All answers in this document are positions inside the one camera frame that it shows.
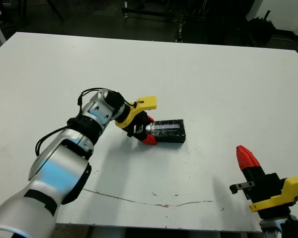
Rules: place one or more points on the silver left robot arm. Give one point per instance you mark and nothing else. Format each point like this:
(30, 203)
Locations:
(54, 173)

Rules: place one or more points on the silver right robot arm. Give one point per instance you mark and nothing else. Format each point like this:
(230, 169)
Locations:
(270, 226)

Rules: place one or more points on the black equipment bag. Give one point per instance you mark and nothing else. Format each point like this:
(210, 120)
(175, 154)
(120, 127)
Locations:
(260, 29)

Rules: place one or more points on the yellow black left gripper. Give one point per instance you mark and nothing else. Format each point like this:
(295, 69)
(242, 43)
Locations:
(139, 106)

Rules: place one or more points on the black stand pole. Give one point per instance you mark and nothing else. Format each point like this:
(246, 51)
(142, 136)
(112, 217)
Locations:
(179, 28)

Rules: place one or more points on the black printed box lid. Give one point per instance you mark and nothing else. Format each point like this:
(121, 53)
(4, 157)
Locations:
(171, 131)

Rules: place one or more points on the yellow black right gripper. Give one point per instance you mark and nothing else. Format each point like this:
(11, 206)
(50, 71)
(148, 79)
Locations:
(295, 188)

